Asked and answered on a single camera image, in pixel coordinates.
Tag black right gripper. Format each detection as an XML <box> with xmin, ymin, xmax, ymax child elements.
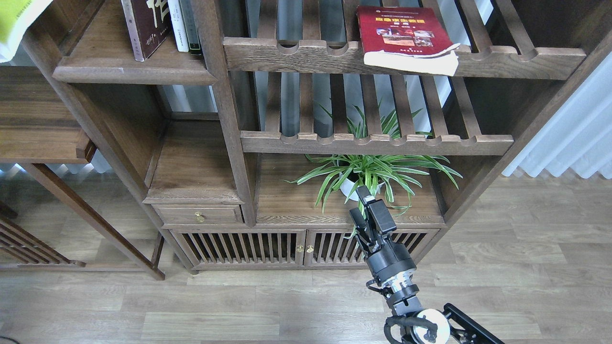
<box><xmin>350</xmin><ymin>186</ymin><xmax>416</xmax><ymax>290</ymax></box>

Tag red book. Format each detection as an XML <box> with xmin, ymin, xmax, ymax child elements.
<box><xmin>357</xmin><ymin>6</ymin><xmax>459</xmax><ymax>76</ymax></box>

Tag maroon book white characters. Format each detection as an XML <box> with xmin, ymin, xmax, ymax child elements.
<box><xmin>121</xmin><ymin>0</ymin><xmax>171</xmax><ymax>62</ymax></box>

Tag yellow-green book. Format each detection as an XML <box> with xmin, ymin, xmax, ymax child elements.
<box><xmin>0</xmin><ymin>0</ymin><xmax>52</xmax><ymax>63</ymax></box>

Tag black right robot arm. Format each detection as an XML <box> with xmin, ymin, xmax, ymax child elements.
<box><xmin>350</xmin><ymin>186</ymin><xmax>501</xmax><ymax>344</ymax></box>

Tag white plant pot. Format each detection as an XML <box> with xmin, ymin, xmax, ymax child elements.
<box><xmin>338</xmin><ymin>172</ymin><xmax>384</xmax><ymax>201</ymax></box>

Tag dark wooden bookshelf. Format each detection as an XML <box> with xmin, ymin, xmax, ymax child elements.
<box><xmin>22</xmin><ymin>0</ymin><xmax>611</xmax><ymax>271</ymax></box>

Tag brass drawer knob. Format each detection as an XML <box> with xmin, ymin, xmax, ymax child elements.
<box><xmin>194</xmin><ymin>212</ymin><xmax>206</xmax><ymax>224</ymax></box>

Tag white curtain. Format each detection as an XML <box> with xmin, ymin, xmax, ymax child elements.
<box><xmin>503</xmin><ymin>54</ymin><xmax>612</xmax><ymax>179</ymax></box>

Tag white upright book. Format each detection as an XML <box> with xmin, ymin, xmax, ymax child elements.
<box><xmin>168</xmin><ymin>0</ymin><xmax>189</xmax><ymax>53</ymax></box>

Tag dark green upright book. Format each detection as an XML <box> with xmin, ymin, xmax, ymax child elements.
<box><xmin>179</xmin><ymin>0</ymin><xmax>202</xmax><ymax>56</ymax></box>

